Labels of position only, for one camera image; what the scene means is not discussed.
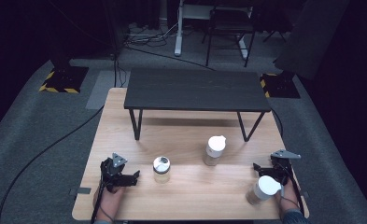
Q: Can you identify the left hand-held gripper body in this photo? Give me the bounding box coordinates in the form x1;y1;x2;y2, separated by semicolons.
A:
99;152;135;193

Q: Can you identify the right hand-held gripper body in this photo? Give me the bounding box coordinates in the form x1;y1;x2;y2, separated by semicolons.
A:
269;149;302;186

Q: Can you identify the tall glass jar white lid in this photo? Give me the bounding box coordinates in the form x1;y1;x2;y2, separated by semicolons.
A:
202;134;228;167
245;175;283;206

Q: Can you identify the small glass jar silver lid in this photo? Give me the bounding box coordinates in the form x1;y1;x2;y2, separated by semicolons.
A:
152;156;172;185

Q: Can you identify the black shelf riser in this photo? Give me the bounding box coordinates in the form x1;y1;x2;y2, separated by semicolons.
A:
123;67;272;143

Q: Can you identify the person's left hand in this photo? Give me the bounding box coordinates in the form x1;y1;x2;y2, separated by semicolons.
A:
92;184;126;219

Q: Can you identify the person's right hand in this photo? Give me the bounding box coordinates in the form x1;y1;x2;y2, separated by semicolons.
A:
274;178;301;213

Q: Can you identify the dark grey tape piece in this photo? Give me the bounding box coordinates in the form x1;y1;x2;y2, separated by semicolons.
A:
68;187;92;197

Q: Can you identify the black yellow striped stand base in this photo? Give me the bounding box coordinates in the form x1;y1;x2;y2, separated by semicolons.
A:
38;61;90;94
259;72;302;100

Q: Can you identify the grey floor mat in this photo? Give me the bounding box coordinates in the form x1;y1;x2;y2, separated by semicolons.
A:
85;70;133;110

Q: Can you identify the dark grey panel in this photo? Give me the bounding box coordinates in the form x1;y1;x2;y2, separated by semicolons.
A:
273;0;351;81

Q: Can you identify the black metal chair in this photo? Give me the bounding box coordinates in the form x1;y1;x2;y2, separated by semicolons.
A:
201;4;257;68

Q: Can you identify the left hand-held gripper cable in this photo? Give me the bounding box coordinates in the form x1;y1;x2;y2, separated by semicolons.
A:
90;177;106;224

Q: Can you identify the long black floor cable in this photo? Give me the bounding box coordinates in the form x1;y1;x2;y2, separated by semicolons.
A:
0;104;106;224

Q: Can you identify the thin black floor cable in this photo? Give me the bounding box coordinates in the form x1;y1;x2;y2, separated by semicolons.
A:
124;45;217;72

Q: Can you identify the tangle of cables and power strip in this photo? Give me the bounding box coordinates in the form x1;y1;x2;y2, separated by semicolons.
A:
123;21;179;49

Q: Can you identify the white desk frame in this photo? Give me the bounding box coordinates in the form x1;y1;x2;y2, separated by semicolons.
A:
174;0;254;61

